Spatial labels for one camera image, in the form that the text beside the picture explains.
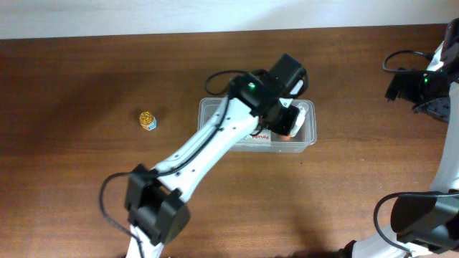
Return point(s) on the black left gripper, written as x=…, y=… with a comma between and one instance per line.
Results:
x=284, y=123

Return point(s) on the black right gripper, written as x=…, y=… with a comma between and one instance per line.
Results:
x=407, y=92

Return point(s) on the white spray bottle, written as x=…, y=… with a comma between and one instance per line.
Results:
x=299, y=121

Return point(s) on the orange tablet tube white cap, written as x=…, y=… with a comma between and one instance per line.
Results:
x=285, y=137

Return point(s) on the white medicine box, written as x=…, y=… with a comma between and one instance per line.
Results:
x=262, y=139

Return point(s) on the small gold-lid balm jar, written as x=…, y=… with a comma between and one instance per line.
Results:
x=147, y=121

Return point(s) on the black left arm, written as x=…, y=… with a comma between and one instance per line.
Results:
x=252, y=101

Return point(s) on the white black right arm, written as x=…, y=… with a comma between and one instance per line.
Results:
x=414, y=224

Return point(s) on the clear plastic container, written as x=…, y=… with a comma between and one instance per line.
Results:
x=306, y=136

